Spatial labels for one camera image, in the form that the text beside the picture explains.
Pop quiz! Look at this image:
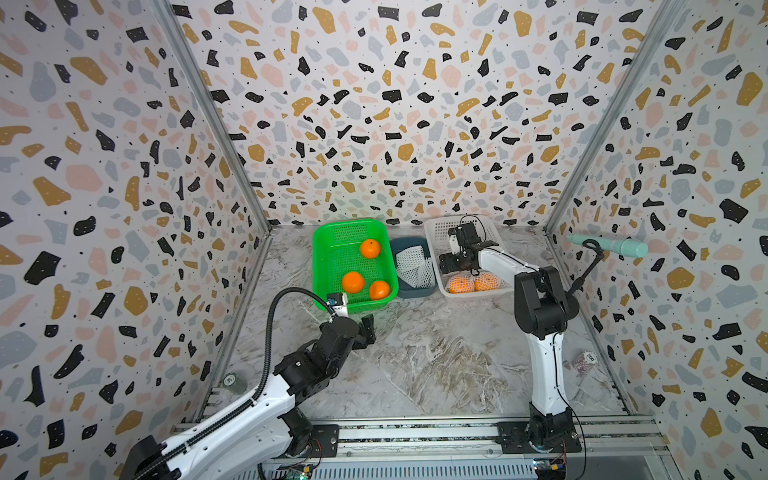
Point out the white foam net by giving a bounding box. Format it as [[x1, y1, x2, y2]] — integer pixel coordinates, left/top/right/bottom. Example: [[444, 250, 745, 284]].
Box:
[[412, 260, 436, 289], [395, 245, 427, 272]]

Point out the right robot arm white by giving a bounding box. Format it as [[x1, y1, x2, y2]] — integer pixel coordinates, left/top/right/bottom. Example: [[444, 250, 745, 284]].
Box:
[[438, 221, 578, 452]]

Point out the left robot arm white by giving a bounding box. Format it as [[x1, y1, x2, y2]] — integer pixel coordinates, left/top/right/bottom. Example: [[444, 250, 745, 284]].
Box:
[[120, 315, 376, 479]]

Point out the white plastic mesh basket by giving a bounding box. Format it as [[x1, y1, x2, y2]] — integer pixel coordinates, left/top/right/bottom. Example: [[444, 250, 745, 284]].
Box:
[[424, 215, 513, 300]]

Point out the dark teal plastic bin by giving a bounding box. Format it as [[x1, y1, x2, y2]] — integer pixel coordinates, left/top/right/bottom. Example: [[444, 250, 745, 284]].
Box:
[[390, 236, 437, 299]]

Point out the green patterned tape roll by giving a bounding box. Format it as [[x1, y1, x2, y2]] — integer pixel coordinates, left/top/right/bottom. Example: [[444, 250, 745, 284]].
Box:
[[222, 372, 248, 395]]

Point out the green plastic mesh basket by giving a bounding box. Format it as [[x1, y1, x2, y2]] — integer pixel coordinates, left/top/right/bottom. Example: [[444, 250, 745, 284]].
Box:
[[312, 219, 399, 314]]

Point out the black microphone stand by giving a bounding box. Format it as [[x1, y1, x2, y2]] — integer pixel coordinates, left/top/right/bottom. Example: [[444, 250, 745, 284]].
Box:
[[566, 239, 604, 298]]

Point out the small crumpled wrapper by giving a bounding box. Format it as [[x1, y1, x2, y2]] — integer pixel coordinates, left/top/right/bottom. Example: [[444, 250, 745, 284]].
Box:
[[573, 351, 598, 376]]

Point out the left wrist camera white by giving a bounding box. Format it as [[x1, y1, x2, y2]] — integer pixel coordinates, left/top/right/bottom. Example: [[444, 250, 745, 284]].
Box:
[[326, 292, 349, 317]]

